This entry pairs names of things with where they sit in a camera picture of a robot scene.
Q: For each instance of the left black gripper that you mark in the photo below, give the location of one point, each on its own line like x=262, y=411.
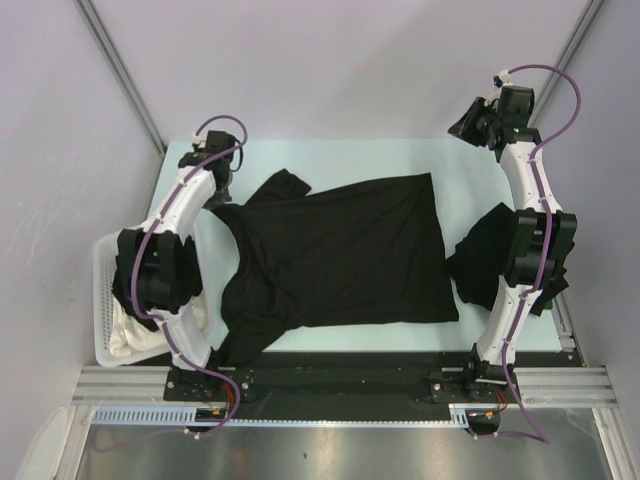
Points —
x=223, y=197

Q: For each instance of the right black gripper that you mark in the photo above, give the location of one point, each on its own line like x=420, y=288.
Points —
x=464, y=128

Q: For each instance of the white plastic basket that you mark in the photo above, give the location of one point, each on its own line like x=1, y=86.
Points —
x=104, y=268

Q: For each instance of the black printed t shirt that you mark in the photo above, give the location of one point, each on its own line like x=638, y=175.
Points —
x=365, y=253

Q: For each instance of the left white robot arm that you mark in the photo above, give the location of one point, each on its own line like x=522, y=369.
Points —
x=177, y=214

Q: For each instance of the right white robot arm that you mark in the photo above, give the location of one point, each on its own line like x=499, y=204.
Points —
x=521, y=160

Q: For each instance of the stack of folded black shirts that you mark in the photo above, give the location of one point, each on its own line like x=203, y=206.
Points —
x=521, y=246

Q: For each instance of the black shirt in basket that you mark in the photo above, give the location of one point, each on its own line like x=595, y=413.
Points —
x=169, y=275

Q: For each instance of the white shirt in basket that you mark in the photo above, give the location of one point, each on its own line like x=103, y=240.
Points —
x=130, y=337

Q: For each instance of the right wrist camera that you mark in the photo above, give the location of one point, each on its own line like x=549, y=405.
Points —
x=501, y=80

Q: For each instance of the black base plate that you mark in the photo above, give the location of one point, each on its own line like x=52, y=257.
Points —
x=341, y=387

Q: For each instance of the left aluminium frame rail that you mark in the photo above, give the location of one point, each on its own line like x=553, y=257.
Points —
x=128, y=385

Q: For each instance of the aluminium frame rail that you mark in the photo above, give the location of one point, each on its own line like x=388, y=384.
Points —
x=128, y=385
x=559, y=387

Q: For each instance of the left cable duct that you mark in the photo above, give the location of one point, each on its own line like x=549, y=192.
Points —
x=170, y=416

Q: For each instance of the cable duct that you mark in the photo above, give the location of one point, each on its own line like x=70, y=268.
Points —
x=474, y=415
x=170, y=416

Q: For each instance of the right cable duct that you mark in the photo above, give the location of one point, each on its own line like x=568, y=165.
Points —
x=474, y=415

